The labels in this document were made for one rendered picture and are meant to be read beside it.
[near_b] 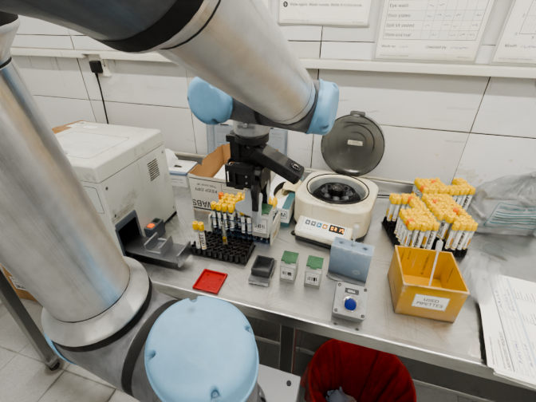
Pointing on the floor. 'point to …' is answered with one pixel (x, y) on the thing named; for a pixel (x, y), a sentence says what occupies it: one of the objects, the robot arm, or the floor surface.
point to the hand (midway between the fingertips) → (262, 215)
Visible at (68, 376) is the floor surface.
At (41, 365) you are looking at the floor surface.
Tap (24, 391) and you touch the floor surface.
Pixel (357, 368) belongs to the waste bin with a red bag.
